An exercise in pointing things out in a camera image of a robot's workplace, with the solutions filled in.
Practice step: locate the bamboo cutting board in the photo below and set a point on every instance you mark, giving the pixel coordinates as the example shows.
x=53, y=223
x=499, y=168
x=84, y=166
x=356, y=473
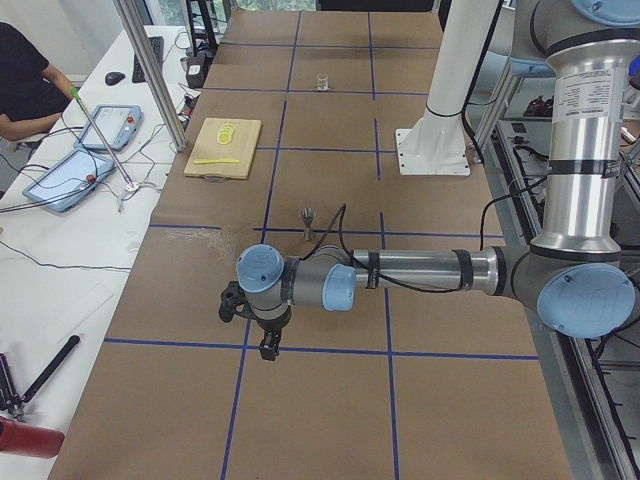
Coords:
x=242, y=147

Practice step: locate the black computer mouse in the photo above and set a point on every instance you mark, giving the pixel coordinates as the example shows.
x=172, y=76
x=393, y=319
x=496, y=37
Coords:
x=113, y=78

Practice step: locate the person in black shirt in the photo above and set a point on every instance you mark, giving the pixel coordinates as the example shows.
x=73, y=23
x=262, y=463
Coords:
x=34, y=93

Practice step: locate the aluminium frame post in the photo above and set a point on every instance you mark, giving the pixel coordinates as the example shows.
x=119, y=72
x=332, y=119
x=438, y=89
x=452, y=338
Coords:
x=151, y=67

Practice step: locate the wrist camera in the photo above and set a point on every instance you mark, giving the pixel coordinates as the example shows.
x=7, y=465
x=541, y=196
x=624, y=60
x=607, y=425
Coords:
x=233, y=302

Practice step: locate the clear glass beaker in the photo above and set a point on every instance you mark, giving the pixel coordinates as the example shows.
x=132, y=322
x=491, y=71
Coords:
x=322, y=82

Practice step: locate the red thermos bottle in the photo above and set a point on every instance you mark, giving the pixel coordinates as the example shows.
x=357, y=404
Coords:
x=22, y=439

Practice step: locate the teach pendant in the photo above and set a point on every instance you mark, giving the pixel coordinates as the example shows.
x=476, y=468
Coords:
x=118, y=123
x=69, y=181

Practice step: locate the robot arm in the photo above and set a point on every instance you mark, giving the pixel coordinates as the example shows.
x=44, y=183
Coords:
x=569, y=274

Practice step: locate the green handled reacher stick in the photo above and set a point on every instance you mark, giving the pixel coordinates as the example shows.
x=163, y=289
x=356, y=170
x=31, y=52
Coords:
x=130, y=185

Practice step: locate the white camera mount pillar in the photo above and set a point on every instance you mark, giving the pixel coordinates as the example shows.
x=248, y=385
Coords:
x=435, y=145

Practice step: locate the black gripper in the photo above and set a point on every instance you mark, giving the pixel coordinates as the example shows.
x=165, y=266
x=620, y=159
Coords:
x=272, y=328

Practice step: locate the yellow plastic knife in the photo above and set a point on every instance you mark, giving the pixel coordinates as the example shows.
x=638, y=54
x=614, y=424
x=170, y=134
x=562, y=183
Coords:
x=223, y=160

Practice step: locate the near teach pendant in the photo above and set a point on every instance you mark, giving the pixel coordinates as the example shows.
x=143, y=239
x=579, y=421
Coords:
x=69, y=181

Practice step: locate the black folded umbrella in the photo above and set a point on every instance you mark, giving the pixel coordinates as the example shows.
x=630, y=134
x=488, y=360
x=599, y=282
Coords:
x=11, y=400

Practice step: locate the far teach pendant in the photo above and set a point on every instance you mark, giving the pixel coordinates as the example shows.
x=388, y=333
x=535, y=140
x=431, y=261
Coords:
x=118, y=123

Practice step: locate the steel jigger measuring cup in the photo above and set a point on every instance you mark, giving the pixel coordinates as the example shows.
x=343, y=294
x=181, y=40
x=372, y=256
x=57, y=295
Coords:
x=308, y=215

